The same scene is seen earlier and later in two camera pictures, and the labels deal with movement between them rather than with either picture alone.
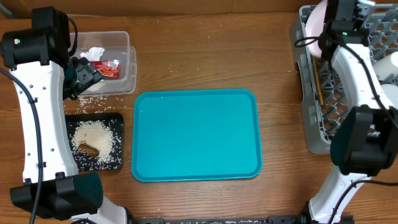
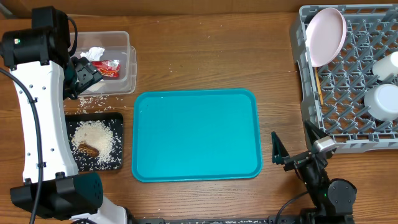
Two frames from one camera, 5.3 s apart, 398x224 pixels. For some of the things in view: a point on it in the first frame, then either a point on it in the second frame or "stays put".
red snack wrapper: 108,68 stays put
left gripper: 89,75 stays put
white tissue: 94,53 stays put
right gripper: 365,31 to 278,150
